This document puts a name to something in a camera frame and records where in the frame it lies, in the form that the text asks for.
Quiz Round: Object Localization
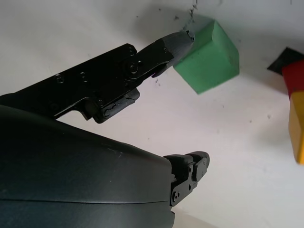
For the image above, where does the green cube block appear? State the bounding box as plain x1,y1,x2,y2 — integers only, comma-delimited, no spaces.
173,15,240,96

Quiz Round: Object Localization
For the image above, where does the yellow cube block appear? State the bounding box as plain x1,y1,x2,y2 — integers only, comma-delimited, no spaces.
288,90,304,165

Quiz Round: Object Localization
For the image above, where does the red cube block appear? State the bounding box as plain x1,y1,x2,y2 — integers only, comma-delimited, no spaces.
282,59,304,96

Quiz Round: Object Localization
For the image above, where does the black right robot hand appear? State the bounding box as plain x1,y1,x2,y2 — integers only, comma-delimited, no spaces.
0,30,211,228

